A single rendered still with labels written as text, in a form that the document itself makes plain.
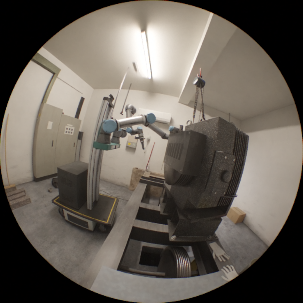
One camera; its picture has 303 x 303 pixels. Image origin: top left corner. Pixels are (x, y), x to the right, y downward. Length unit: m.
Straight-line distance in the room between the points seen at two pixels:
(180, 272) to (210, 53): 2.19
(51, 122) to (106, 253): 2.58
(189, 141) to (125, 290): 0.93
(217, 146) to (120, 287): 0.95
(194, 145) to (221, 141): 0.18
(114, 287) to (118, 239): 0.37
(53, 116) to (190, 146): 2.70
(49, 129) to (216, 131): 2.84
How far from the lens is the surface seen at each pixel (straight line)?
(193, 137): 0.70
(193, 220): 0.81
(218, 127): 0.70
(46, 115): 2.67
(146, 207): 1.21
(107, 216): 1.51
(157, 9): 1.64
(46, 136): 2.73
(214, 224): 1.01
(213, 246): 1.02
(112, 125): 0.91
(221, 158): 0.63
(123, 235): 0.86
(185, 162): 0.68
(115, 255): 0.75
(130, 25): 1.82
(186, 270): 0.85
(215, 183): 0.64
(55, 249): 1.59
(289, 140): 2.85
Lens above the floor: 1.33
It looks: 3 degrees down
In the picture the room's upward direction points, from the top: 13 degrees clockwise
